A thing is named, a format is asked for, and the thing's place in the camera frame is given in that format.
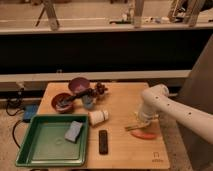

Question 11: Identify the wooden fork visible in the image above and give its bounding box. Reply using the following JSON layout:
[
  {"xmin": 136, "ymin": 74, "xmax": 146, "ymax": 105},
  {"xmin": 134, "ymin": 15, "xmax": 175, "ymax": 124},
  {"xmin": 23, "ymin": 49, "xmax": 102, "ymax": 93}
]
[{"xmin": 124, "ymin": 122, "xmax": 150, "ymax": 131}]

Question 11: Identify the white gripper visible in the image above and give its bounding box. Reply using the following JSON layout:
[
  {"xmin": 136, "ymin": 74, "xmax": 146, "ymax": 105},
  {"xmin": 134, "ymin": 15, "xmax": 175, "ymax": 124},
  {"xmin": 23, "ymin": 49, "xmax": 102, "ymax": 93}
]
[{"xmin": 138, "ymin": 103, "xmax": 157, "ymax": 123}]

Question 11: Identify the blue cup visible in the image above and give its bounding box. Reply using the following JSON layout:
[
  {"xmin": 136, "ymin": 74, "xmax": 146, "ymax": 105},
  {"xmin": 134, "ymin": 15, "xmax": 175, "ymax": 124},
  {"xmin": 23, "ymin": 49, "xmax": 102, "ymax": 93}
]
[{"xmin": 82, "ymin": 95, "xmax": 95, "ymax": 110}]

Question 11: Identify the white paper cup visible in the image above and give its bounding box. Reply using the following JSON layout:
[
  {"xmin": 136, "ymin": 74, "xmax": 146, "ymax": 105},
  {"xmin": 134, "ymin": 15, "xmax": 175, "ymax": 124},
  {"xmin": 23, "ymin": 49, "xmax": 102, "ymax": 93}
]
[{"xmin": 89, "ymin": 110, "xmax": 109, "ymax": 126}]

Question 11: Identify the orange carrot toy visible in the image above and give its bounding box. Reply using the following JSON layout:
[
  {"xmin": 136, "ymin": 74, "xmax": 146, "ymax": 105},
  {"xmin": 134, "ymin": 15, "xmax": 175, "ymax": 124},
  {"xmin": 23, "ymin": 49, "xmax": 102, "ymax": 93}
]
[{"xmin": 130, "ymin": 130, "xmax": 157, "ymax": 140}]

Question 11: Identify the dark grape bunch toy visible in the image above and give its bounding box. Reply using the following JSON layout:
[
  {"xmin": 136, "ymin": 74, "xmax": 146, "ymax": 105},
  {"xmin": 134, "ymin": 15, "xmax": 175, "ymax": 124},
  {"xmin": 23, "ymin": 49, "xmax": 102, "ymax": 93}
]
[{"xmin": 94, "ymin": 82, "xmax": 108, "ymax": 98}]

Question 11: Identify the red bowl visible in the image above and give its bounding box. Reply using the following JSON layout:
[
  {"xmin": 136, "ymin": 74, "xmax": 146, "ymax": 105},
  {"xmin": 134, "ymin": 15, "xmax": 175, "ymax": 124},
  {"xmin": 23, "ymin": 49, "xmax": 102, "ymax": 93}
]
[{"xmin": 51, "ymin": 93, "xmax": 74, "ymax": 113}]

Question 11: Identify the purple bowl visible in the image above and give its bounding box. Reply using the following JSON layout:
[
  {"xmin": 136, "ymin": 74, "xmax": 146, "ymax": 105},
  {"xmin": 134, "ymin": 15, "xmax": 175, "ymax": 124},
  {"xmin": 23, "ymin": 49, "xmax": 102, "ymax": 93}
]
[{"xmin": 68, "ymin": 77, "xmax": 90, "ymax": 94}]

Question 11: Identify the blue power box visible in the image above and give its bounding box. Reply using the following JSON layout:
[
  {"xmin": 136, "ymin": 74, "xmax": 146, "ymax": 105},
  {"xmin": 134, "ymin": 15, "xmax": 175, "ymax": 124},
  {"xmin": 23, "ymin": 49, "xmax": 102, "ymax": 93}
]
[{"xmin": 23, "ymin": 105, "xmax": 38, "ymax": 123}]

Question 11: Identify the black spoon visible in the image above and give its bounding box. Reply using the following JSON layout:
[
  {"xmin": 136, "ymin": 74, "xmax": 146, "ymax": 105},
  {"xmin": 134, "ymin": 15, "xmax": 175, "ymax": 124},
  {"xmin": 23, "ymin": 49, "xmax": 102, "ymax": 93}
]
[{"xmin": 58, "ymin": 88, "xmax": 93, "ymax": 106}]

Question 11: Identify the black remote control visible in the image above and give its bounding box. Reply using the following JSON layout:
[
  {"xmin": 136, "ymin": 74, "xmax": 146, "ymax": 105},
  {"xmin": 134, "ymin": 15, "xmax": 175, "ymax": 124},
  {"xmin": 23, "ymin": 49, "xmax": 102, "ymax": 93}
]
[{"xmin": 99, "ymin": 130, "xmax": 108, "ymax": 155}]

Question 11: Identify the black cable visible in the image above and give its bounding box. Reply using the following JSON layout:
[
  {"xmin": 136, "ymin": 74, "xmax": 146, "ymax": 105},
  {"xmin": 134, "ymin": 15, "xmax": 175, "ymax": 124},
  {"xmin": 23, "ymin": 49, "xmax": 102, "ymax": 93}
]
[{"xmin": 5, "ymin": 87, "xmax": 26, "ymax": 149}]

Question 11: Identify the blue sponge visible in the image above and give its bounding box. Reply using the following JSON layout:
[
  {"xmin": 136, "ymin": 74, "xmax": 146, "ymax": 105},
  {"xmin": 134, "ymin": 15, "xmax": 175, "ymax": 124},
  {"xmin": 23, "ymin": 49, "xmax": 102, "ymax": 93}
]
[{"xmin": 65, "ymin": 121, "xmax": 83, "ymax": 142}]

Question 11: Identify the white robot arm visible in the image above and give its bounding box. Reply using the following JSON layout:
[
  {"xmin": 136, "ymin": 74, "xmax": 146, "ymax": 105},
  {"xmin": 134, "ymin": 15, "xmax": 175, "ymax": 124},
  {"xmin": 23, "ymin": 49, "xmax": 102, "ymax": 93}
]
[{"xmin": 138, "ymin": 84, "xmax": 213, "ymax": 144}]

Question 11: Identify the green plastic tray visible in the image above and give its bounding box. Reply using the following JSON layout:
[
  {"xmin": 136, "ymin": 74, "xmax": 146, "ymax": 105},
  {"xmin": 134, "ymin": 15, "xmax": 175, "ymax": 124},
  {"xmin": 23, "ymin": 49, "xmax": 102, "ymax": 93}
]
[{"xmin": 15, "ymin": 114, "xmax": 89, "ymax": 168}]

